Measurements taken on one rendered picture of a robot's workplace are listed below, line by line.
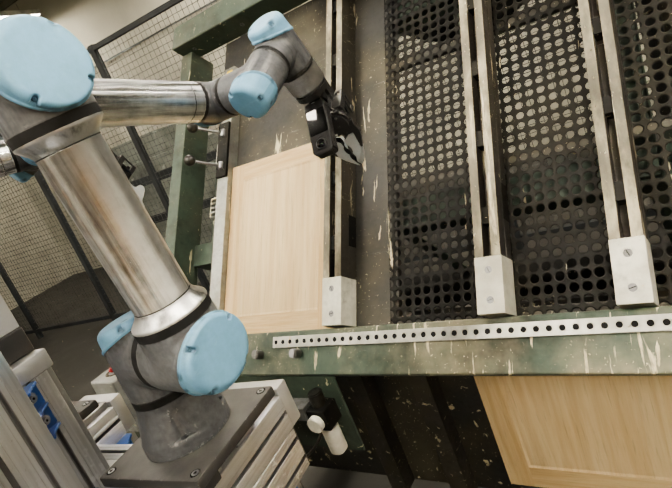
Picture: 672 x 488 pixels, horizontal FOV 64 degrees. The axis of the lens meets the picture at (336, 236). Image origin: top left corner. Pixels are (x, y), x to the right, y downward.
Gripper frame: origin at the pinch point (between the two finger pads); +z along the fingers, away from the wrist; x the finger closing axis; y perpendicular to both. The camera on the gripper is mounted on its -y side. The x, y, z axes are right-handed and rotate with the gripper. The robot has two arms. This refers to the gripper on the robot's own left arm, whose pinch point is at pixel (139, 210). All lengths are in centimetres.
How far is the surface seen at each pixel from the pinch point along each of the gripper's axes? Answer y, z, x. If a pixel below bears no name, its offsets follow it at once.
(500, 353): -29, 41, -87
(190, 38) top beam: 84, -8, 15
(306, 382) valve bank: -30, 48, -33
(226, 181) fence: 31.0, 21.4, -1.0
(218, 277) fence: 1.6, 35.2, 1.6
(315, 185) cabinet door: 21.4, 25.6, -37.1
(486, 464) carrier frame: -32, 103, -64
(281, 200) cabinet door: 20.6, 27.1, -23.6
